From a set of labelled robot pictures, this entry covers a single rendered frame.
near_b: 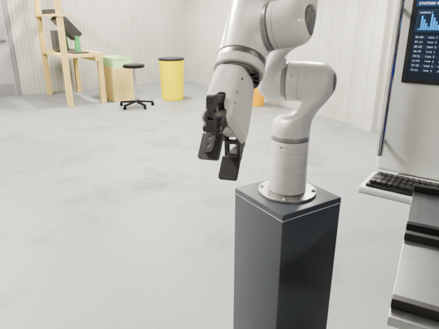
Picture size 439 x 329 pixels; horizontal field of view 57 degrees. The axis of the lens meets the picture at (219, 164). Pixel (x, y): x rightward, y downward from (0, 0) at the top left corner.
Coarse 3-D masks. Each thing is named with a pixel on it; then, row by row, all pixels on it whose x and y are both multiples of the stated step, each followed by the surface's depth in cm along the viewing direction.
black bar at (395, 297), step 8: (392, 296) 78; (400, 296) 77; (392, 304) 77; (400, 304) 76; (408, 304) 76; (416, 304) 75; (424, 304) 75; (416, 312) 75; (424, 312) 75; (432, 312) 74
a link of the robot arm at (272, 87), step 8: (288, 48) 111; (272, 56) 114; (280, 56) 113; (272, 64) 115; (280, 64) 116; (272, 72) 116; (280, 72) 117; (264, 80) 118; (272, 80) 117; (280, 80) 117; (264, 88) 120; (272, 88) 119; (280, 88) 118; (264, 96) 123; (272, 96) 121; (280, 96) 120
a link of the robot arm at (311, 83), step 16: (288, 64) 118; (304, 64) 116; (320, 64) 116; (288, 80) 116; (304, 80) 115; (320, 80) 114; (336, 80) 117; (288, 96) 119; (304, 96) 117; (320, 96) 115; (288, 112) 125; (304, 112) 118; (272, 128) 125; (288, 128) 121; (304, 128) 121
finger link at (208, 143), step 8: (216, 112) 57; (208, 120) 57; (216, 120) 57; (208, 128) 58; (216, 128) 57; (208, 136) 58; (216, 136) 58; (200, 144) 58; (208, 144) 57; (216, 144) 58; (200, 152) 58; (208, 152) 57; (216, 152) 57; (216, 160) 57
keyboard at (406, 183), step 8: (376, 176) 155; (384, 176) 155; (392, 176) 156; (400, 176) 155; (368, 184) 152; (376, 184) 151; (384, 184) 149; (392, 184) 149; (400, 184) 148; (408, 184) 148; (424, 184) 148; (432, 184) 150; (400, 192) 145; (408, 192) 144
